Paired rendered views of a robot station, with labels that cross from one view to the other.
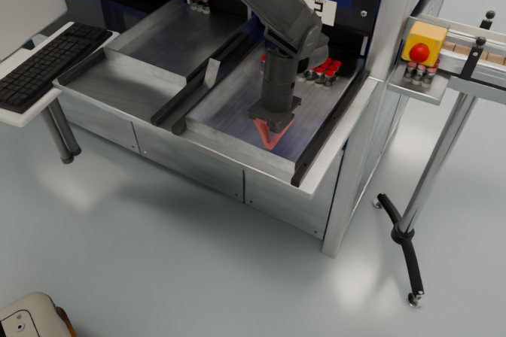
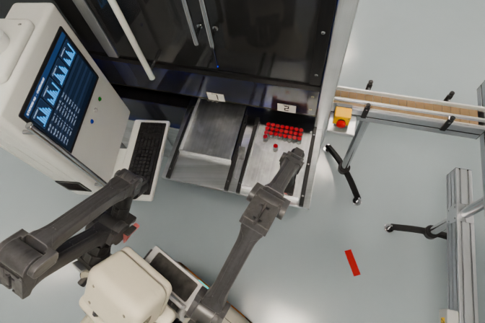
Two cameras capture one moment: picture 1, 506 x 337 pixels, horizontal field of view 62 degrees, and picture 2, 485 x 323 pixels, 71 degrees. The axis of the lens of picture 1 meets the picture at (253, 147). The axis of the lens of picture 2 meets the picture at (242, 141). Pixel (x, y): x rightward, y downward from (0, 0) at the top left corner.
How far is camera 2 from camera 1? 0.85 m
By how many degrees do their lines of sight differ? 16
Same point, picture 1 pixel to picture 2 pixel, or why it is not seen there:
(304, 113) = not seen: hidden behind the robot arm
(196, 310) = not seen: hidden behind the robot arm
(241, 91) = (258, 156)
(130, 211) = (188, 195)
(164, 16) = (195, 111)
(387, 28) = (323, 114)
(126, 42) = (185, 138)
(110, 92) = (194, 176)
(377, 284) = (335, 198)
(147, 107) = (217, 180)
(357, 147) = not seen: hidden behind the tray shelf
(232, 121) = (260, 177)
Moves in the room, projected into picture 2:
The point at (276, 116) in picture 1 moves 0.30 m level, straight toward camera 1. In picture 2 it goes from (290, 189) to (311, 266)
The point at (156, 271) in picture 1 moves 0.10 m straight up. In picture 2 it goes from (217, 226) to (214, 222)
